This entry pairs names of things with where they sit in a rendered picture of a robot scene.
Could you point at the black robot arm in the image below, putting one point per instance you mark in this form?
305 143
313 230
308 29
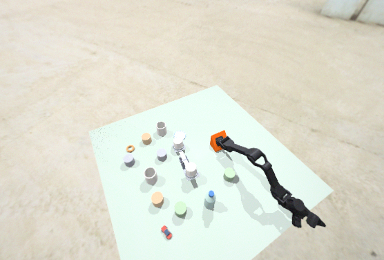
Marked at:
277 190

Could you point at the red toy car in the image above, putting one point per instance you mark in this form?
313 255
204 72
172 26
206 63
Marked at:
166 232

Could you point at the beige cylinder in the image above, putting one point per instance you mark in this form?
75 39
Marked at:
146 138
157 199

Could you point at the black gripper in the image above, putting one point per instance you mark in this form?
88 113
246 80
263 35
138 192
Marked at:
312 219

